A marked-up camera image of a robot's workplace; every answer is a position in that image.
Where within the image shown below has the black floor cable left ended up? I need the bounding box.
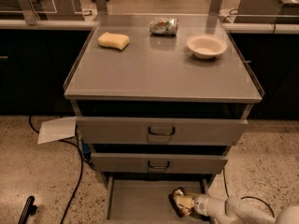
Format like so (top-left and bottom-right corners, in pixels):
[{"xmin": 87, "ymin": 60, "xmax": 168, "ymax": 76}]
[{"xmin": 28, "ymin": 115, "xmax": 96, "ymax": 224}]

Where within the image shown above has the white paper bowl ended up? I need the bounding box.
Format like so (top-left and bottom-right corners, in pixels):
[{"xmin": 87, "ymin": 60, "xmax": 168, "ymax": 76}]
[{"xmin": 186, "ymin": 35, "xmax": 227, "ymax": 60}]

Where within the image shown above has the orange crushed soda can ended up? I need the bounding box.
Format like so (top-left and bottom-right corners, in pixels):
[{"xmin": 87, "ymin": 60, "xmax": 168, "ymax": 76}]
[{"xmin": 168, "ymin": 187, "xmax": 198, "ymax": 217}]

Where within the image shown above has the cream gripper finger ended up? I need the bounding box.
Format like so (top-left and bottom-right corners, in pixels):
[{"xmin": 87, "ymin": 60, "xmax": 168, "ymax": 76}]
[{"xmin": 174, "ymin": 195, "xmax": 194, "ymax": 209}]

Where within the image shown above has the black floor cable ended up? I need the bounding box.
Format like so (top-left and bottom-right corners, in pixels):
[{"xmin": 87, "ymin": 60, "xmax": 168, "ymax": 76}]
[
  {"xmin": 221, "ymin": 167, "xmax": 276, "ymax": 217},
  {"xmin": 28, "ymin": 115, "xmax": 96, "ymax": 224}
]

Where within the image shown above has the white paper sheet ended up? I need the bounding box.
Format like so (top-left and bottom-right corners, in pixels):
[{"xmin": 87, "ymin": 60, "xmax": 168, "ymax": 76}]
[{"xmin": 37, "ymin": 117, "xmax": 76, "ymax": 144}]

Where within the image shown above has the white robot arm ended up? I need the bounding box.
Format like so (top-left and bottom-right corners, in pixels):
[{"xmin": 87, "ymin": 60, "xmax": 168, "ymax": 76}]
[{"xmin": 173, "ymin": 194, "xmax": 299, "ymax": 224}]

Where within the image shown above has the black floor cable right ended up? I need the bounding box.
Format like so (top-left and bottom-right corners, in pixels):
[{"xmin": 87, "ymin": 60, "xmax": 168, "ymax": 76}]
[{"xmin": 221, "ymin": 167, "xmax": 276, "ymax": 217}]

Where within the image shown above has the green white soda can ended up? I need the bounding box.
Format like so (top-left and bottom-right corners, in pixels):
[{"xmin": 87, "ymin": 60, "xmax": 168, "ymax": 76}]
[{"xmin": 149, "ymin": 18, "xmax": 178, "ymax": 35}]

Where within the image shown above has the middle grey drawer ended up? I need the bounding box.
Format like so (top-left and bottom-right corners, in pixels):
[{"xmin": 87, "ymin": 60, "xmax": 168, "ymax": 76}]
[{"xmin": 92, "ymin": 153, "xmax": 227, "ymax": 174}]

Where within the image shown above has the black handle object on floor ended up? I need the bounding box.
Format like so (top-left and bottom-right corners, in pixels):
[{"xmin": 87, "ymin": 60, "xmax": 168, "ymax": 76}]
[{"xmin": 18, "ymin": 196, "xmax": 37, "ymax": 224}]

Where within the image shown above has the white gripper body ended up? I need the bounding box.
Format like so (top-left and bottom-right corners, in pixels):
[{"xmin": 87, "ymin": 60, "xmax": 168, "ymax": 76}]
[{"xmin": 193, "ymin": 194, "xmax": 225, "ymax": 217}]

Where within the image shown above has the bottom open grey drawer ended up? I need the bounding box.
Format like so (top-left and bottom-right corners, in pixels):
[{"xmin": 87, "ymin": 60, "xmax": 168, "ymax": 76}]
[{"xmin": 103, "ymin": 177, "xmax": 210, "ymax": 224}]

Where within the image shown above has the top grey drawer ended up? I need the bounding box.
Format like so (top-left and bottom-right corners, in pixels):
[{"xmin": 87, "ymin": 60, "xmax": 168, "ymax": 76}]
[{"xmin": 77, "ymin": 117, "xmax": 248, "ymax": 146}]

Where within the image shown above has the grey drawer cabinet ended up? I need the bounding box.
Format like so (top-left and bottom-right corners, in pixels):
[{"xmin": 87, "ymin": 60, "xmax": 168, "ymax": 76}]
[{"xmin": 63, "ymin": 13, "xmax": 265, "ymax": 224}]

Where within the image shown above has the yellow sponge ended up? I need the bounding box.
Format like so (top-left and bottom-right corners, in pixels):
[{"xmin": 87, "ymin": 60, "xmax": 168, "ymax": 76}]
[{"xmin": 97, "ymin": 32, "xmax": 130, "ymax": 50}]

